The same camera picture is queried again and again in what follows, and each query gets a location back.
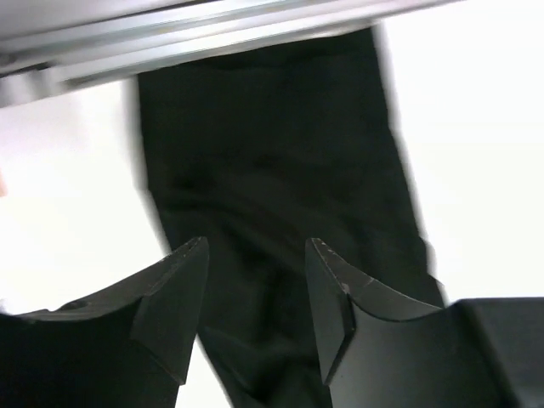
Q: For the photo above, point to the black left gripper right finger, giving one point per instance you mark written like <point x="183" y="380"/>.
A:
<point x="379" y="347"/>

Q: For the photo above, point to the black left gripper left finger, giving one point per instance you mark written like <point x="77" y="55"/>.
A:
<point x="126" y="346"/>

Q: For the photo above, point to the black trousers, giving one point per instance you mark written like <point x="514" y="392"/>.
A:
<point x="259" y="152"/>

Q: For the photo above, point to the aluminium table edge rail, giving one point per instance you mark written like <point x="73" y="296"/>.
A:
<point x="53" y="47"/>

